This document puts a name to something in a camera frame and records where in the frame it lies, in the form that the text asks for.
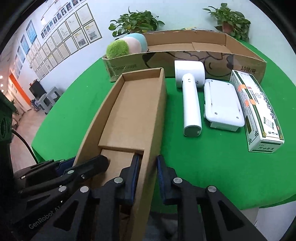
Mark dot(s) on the grey plastic stool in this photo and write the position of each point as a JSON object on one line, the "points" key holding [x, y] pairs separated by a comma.
{"points": [[53, 95], [44, 104]]}

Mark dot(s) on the white handheld device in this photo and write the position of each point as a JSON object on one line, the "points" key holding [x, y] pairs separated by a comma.
{"points": [[189, 76]]}

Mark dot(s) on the large open cardboard tray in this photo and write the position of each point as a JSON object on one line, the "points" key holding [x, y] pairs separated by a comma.
{"points": [[219, 52]]}

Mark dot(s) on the narrow brown cardboard box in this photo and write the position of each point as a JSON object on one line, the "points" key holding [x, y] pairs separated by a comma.
{"points": [[129, 121]]}

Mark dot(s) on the black monitor screen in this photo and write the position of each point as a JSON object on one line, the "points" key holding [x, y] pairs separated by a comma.
{"points": [[37, 89]]}

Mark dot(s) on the right potted green plant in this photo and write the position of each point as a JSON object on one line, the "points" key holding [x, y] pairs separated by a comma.
{"points": [[232, 23]]}

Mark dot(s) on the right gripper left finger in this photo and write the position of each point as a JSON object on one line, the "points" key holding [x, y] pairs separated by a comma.
{"points": [[94, 214]]}

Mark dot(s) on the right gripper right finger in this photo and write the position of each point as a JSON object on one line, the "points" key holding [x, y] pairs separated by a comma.
{"points": [[203, 213]]}

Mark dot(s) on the white green medicine box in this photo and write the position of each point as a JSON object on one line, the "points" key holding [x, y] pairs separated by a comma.
{"points": [[262, 128]]}

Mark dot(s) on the white flat rectangular case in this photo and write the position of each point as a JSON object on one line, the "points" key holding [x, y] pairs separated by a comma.
{"points": [[222, 106]]}

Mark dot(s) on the potted green plant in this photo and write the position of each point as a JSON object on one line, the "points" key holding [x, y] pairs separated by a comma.
{"points": [[135, 22], [232, 23]]}

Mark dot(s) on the pink plush toy green hair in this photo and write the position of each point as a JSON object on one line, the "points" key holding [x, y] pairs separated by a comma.
{"points": [[130, 44]]}

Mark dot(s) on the left potted green plant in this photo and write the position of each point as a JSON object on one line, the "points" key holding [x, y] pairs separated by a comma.
{"points": [[135, 22]]}

